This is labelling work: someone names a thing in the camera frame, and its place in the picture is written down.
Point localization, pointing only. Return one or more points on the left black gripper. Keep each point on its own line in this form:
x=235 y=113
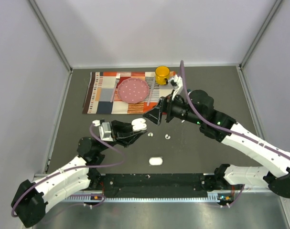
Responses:
x=123 y=133

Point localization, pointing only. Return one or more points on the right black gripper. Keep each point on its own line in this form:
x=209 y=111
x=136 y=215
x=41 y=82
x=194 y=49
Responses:
x=155 y=115

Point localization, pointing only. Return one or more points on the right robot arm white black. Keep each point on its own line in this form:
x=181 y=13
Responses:
x=273 y=172

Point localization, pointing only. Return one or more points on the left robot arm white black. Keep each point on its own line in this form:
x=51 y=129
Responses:
x=33 y=199

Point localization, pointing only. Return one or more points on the white oval charging case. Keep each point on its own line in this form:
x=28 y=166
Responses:
x=156 y=161

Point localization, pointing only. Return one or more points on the grey knife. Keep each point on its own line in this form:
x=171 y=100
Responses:
x=151 y=91

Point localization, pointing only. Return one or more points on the pink dotted plate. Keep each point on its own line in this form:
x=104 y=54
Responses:
x=133 y=90

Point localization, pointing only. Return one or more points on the yellow glass mug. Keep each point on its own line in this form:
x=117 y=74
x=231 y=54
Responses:
x=162 y=74

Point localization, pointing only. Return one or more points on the colourful checked placemat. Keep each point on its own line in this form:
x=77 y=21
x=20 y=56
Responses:
x=100 y=89

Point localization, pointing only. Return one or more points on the grey fork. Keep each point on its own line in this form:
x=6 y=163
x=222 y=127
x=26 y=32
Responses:
x=115 y=86

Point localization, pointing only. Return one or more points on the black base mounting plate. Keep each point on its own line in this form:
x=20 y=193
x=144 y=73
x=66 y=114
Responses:
x=157 y=185

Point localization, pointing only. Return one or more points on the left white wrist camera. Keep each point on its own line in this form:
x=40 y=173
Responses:
x=105 y=131

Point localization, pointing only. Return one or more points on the white slotted cable duct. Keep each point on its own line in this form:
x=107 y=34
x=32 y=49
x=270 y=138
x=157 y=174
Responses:
x=210 y=198

